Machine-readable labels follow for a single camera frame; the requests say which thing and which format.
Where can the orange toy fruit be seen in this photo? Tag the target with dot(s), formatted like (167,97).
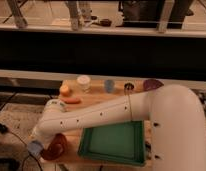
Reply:
(65,90)

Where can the blue eraser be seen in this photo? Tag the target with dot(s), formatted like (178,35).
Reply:
(35,147)

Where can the blue cup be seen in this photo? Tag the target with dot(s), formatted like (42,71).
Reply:
(109,86)

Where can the metal cup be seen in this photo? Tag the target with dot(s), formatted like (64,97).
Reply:
(128,86)

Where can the purple bowl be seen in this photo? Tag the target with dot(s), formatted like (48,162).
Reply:
(151,84)

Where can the red bowl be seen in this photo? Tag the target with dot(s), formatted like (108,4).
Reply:
(56,148)

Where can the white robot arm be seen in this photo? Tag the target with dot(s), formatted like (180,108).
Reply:
(175,113)

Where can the orange carrot toy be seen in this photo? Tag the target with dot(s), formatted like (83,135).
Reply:
(70,100)

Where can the green plastic tray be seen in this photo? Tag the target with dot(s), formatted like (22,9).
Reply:
(120,143)

